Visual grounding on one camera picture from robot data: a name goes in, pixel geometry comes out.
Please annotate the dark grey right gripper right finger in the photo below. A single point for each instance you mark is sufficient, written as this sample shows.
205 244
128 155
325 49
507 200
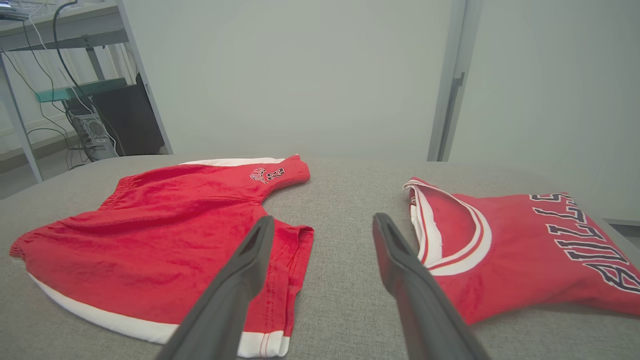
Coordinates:
420 310

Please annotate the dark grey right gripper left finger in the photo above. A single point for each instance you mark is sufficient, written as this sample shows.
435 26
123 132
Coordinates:
235 290

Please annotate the red white basketball shorts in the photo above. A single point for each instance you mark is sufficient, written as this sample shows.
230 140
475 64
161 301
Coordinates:
150 225

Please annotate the red white basketball jersey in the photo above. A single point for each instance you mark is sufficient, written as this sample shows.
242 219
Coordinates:
510 250

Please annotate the black computer tower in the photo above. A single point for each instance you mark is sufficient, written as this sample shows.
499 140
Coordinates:
130 120

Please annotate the wide white partition panel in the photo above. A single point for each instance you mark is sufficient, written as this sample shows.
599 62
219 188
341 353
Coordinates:
290 75

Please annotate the green glass shelf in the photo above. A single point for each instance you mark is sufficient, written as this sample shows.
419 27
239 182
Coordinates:
80 90

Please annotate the narrow white partition panel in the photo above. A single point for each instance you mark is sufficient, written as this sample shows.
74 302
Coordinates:
550 90

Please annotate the silver keyboard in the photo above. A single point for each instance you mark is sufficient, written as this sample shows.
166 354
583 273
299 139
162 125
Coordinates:
20 7

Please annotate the grey metal desk frame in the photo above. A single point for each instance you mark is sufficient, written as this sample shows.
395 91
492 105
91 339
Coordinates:
65 30

